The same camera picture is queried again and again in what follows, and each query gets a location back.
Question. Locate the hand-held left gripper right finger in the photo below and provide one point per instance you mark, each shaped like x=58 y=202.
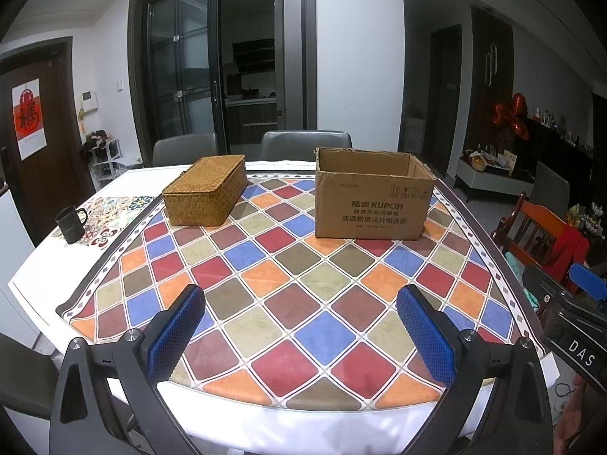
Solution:
x=427 y=336

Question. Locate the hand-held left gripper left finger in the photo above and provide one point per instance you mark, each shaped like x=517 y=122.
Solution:
x=175 y=336

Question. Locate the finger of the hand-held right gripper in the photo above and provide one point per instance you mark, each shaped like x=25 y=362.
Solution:
x=545 y=291
x=590 y=282

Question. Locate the cardboard box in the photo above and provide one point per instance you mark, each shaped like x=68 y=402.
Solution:
x=370 y=213

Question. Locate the person's right hand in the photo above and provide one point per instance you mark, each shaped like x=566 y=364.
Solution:
x=574 y=417

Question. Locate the red cloth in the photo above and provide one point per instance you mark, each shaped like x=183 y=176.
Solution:
x=571 y=249

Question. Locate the teal cloth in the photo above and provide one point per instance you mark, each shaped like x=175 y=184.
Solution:
x=514 y=268

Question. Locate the flower bunch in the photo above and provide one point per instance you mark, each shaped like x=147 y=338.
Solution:
x=588 y=220

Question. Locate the wooden child chair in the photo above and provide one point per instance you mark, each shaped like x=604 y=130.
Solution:
x=536 y=213

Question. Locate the low white cabinet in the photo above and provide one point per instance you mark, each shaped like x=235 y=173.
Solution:
x=493 y=177

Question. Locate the floral placemat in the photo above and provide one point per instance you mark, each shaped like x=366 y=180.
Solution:
x=118 y=213

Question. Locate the dark sideboard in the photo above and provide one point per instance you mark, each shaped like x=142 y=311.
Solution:
x=555 y=147

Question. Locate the small woven basket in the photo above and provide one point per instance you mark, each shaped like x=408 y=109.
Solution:
x=478 y=162

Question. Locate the woven rattan box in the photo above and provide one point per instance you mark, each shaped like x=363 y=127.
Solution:
x=204 y=189

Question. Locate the black mug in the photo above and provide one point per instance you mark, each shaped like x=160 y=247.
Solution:
x=70 y=225

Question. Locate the red foil balloon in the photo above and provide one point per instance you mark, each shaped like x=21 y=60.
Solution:
x=514 y=113

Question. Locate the white shoe rack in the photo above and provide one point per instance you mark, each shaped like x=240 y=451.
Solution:
x=106 y=156

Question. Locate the dark wardrobe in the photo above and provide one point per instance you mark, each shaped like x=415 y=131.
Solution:
x=479 y=104

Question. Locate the brown wooden door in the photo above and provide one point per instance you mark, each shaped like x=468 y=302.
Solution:
x=52 y=180

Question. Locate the dark interior door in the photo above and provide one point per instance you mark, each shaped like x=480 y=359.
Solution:
x=445 y=104

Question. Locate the kitchen counter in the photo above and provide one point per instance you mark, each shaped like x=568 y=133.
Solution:
x=251 y=118

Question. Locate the white intercom panel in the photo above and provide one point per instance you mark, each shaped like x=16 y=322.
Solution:
x=89 y=100

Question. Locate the red door poster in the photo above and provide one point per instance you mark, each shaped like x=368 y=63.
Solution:
x=28 y=118

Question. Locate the sliding glass door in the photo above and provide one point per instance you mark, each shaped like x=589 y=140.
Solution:
x=180 y=71

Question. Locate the black range hood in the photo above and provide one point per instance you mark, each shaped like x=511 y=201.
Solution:
x=253 y=54

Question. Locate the silver refrigerator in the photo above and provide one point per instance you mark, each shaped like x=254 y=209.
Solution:
x=289 y=66

